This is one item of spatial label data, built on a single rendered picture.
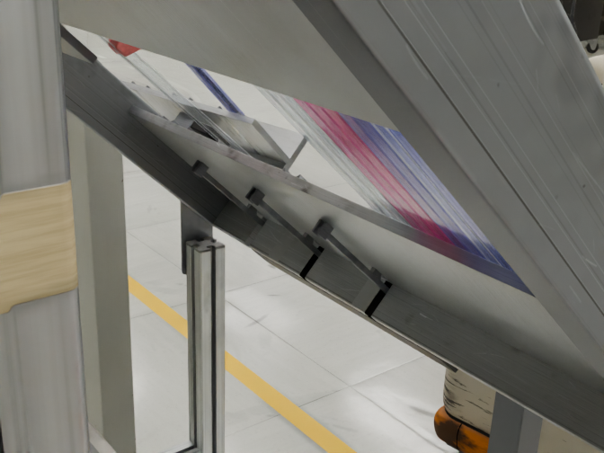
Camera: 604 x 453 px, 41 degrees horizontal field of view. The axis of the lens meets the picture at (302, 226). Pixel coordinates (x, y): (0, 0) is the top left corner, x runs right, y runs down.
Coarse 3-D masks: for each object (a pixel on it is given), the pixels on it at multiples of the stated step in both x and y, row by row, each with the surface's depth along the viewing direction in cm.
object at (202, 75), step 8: (200, 72) 111; (200, 80) 112; (208, 80) 112; (208, 88) 114; (216, 88) 113; (216, 96) 115; (224, 96) 115; (224, 104) 116; (232, 104) 116; (240, 112) 118
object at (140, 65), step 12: (132, 60) 81; (144, 60) 82; (144, 72) 83; (156, 72) 83; (156, 84) 84; (168, 84) 85; (168, 96) 86; (180, 96) 86; (180, 108) 88; (192, 108) 87; (204, 120) 89; (216, 132) 90; (228, 144) 92
